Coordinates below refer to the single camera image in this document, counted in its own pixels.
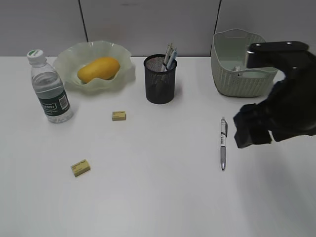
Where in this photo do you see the clear water bottle green label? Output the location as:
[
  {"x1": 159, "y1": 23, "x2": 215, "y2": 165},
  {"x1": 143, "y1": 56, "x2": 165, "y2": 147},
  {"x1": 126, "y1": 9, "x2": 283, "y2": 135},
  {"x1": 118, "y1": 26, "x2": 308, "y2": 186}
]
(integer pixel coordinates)
[{"x1": 27, "y1": 49, "x2": 74, "y2": 123}]

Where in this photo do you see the yellow eraser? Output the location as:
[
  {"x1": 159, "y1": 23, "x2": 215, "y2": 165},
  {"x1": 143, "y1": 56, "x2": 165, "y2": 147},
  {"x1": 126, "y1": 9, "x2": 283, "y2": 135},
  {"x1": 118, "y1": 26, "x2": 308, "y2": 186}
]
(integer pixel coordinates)
[
  {"x1": 71, "y1": 159, "x2": 91, "y2": 177},
  {"x1": 112, "y1": 111, "x2": 126, "y2": 121}
]

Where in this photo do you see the blue grip white pen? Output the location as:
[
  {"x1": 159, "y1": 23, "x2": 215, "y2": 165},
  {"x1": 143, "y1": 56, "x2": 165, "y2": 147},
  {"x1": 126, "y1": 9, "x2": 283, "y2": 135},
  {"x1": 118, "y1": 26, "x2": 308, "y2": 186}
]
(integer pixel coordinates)
[{"x1": 165, "y1": 48, "x2": 177, "y2": 71}]

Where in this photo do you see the waste paper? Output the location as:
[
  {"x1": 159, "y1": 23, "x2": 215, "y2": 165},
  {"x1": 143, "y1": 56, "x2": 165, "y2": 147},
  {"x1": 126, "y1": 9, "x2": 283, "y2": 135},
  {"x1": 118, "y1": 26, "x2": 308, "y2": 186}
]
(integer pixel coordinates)
[{"x1": 232, "y1": 66, "x2": 243, "y2": 72}]

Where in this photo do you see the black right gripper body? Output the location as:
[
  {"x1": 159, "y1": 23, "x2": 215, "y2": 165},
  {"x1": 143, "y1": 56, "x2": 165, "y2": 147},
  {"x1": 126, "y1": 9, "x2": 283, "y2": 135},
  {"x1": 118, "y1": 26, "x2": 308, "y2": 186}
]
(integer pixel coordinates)
[{"x1": 260, "y1": 61, "x2": 316, "y2": 142}]

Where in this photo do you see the black mesh pen holder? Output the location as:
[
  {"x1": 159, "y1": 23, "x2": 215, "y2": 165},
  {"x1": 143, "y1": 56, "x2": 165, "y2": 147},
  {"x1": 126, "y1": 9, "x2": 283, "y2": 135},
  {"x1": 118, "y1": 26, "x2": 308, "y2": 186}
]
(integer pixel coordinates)
[{"x1": 144, "y1": 54, "x2": 177, "y2": 104}]

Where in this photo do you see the yellow mango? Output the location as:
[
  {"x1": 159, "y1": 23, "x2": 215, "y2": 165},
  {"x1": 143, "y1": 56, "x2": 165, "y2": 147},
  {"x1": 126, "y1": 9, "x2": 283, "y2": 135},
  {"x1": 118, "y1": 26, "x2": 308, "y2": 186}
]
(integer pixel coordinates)
[{"x1": 77, "y1": 57, "x2": 120, "y2": 83}]

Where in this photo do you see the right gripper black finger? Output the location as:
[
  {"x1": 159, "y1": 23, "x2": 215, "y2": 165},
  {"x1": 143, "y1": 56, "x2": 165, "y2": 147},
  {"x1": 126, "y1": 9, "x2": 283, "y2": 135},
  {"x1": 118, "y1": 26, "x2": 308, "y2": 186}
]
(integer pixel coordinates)
[
  {"x1": 234, "y1": 122, "x2": 272, "y2": 149},
  {"x1": 234, "y1": 103, "x2": 258, "y2": 128}
]

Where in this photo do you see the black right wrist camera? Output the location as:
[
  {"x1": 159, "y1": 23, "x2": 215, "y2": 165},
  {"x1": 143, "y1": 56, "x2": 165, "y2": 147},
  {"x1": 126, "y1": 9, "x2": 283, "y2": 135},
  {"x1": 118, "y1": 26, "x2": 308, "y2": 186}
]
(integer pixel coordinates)
[{"x1": 245, "y1": 41, "x2": 316, "y2": 70}]

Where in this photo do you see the grey grip white pen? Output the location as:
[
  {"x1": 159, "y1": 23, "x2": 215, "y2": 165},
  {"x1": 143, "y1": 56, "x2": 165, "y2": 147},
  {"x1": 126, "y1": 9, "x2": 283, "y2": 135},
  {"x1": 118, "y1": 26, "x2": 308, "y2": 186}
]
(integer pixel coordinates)
[{"x1": 220, "y1": 117, "x2": 228, "y2": 171}]

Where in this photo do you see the beige grip white pen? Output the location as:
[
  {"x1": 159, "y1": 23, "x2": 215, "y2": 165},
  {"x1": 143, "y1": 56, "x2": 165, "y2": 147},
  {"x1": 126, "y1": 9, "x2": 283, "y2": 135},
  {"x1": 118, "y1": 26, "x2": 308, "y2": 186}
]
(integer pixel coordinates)
[{"x1": 161, "y1": 43, "x2": 173, "y2": 72}]

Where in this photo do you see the pale green woven basket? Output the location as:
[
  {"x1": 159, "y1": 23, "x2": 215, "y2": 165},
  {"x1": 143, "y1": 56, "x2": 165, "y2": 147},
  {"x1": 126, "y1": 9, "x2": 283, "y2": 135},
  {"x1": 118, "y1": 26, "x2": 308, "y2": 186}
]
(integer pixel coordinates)
[{"x1": 211, "y1": 29, "x2": 278, "y2": 97}]

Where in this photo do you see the pale green wavy glass plate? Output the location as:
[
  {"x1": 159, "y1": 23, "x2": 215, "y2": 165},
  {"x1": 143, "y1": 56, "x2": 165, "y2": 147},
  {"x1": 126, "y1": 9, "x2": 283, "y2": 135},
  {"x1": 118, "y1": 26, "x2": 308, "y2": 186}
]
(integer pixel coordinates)
[{"x1": 53, "y1": 41, "x2": 135, "y2": 94}]

